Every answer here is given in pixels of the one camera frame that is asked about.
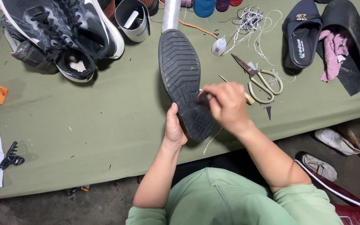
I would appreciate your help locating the person's left hand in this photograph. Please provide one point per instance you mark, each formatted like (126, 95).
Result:
(174, 128)

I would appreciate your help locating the person's right hand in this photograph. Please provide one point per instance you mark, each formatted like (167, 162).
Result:
(228, 104)

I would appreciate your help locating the person's right fingers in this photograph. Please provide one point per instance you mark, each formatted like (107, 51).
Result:
(210, 95)

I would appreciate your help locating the black rubber-soled shoe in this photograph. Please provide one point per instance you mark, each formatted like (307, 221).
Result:
(183, 81)

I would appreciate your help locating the small white glue bottle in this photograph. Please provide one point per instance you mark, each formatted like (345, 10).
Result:
(219, 47)

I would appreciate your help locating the small black rubber scrap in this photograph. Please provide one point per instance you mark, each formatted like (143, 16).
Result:
(268, 112)

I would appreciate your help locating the tangle of white thread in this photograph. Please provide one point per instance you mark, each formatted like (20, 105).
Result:
(252, 25)

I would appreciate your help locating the blue thread spool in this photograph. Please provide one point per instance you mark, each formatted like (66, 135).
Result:
(204, 7)

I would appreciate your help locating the clear thread spool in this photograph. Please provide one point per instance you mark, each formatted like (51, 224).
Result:
(171, 14)

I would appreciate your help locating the purple thread spool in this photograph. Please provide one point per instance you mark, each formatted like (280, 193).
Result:
(222, 4)

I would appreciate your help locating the person's green sweatshirt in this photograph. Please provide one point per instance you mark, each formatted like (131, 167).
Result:
(230, 200)

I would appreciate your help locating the navy slipper with gold emblem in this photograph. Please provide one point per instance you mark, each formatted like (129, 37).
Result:
(302, 37)

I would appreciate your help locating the grey metal tin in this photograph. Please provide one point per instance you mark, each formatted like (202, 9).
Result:
(133, 18)

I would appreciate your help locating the olive green table cloth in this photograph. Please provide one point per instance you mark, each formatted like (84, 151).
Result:
(89, 125)

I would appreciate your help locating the white canvas shoe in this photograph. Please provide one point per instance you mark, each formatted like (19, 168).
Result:
(334, 140)
(319, 165)

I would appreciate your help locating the pink cloth rag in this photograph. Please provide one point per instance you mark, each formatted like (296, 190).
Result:
(333, 53)

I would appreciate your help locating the black and white sneaker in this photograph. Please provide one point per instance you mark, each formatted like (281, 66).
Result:
(83, 22)
(52, 37)

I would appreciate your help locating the black rubber sheet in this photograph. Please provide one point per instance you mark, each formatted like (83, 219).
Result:
(352, 40)

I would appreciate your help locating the red plastic stool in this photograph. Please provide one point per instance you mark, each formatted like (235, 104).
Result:
(348, 203)

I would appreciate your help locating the grey worn shoe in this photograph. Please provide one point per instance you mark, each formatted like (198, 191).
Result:
(23, 47)

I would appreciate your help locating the black hair claw clip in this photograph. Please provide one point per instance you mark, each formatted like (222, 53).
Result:
(10, 156)

